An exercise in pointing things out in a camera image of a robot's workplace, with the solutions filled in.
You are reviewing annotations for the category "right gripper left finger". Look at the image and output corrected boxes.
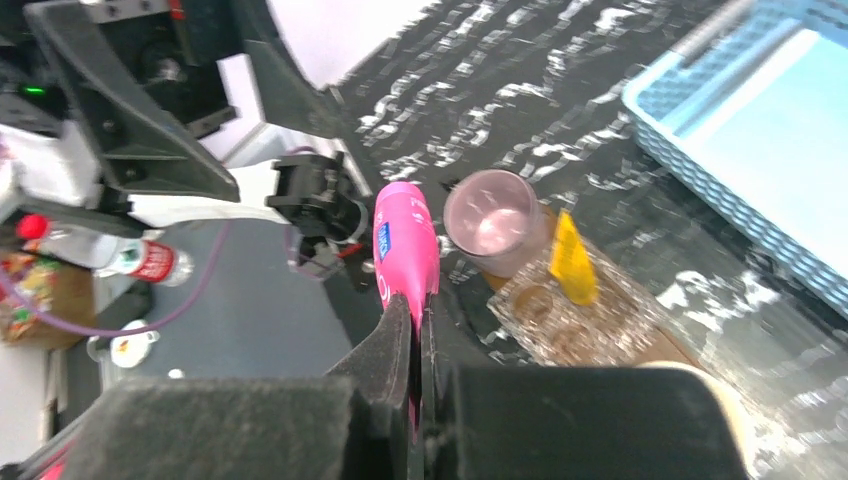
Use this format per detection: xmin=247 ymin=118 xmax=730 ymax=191
xmin=62 ymin=295 xmax=412 ymax=479

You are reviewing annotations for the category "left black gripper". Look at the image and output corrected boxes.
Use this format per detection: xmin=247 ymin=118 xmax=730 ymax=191
xmin=24 ymin=0 xmax=343 ymax=201

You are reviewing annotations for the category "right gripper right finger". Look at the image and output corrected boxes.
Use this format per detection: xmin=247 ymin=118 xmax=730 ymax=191
xmin=420 ymin=316 xmax=748 ymax=479

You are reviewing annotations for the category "clear textured glass cup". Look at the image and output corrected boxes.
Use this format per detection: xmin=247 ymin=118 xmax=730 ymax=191
xmin=486 ymin=248 xmax=670 ymax=369

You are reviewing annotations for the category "yellow toothpaste tube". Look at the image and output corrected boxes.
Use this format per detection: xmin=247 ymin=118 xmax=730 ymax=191
xmin=549 ymin=210 xmax=597 ymax=305

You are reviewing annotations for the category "pink toothpaste tube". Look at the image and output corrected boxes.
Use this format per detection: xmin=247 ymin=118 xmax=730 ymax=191
xmin=373 ymin=181 xmax=440 ymax=333

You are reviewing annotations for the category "purple ceramic mug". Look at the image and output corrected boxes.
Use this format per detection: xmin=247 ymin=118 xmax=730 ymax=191
xmin=443 ymin=169 xmax=551 ymax=278

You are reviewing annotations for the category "yellow ceramic mug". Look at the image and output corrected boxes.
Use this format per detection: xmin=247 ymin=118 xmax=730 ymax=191
xmin=638 ymin=360 xmax=756 ymax=479

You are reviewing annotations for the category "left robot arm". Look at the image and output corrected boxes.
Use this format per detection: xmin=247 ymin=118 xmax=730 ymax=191
xmin=1 ymin=1 xmax=383 ymax=243

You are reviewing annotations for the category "brown wooden oval tray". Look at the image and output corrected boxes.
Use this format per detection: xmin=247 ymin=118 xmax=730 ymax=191
xmin=480 ymin=205 xmax=704 ymax=372

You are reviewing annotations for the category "plastic water bottle red label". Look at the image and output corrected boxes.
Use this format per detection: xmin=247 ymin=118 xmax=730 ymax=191
xmin=16 ymin=214 xmax=194 ymax=287

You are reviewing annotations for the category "colourful snack bag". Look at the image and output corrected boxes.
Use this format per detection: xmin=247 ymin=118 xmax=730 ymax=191
xmin=1 ymin=251 xmax=96 ymax=350

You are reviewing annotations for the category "light blue plastic basket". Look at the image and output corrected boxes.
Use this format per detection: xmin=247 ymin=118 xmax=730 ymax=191
xmin=623 ymin=1 xmax=847 ymax=311

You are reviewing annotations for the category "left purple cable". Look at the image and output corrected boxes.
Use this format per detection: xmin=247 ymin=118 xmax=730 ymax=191
xmin=0 ymin=218 xmax=233 ymax=339

